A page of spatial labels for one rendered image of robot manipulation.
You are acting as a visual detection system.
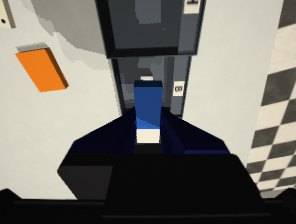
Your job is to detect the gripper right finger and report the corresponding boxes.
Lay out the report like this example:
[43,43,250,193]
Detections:
[160,106,230,154]

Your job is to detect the black rack of three bins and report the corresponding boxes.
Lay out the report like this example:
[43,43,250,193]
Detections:
[95,0,206,119]

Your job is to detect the orange flat rectangular block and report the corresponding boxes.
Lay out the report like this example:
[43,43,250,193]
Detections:
[15,47,68,92]

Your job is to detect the cream domino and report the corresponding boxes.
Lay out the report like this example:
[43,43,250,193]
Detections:
[0,0,16,28]

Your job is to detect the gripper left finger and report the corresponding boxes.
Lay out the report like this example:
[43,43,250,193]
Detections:
[67,106,137,154]

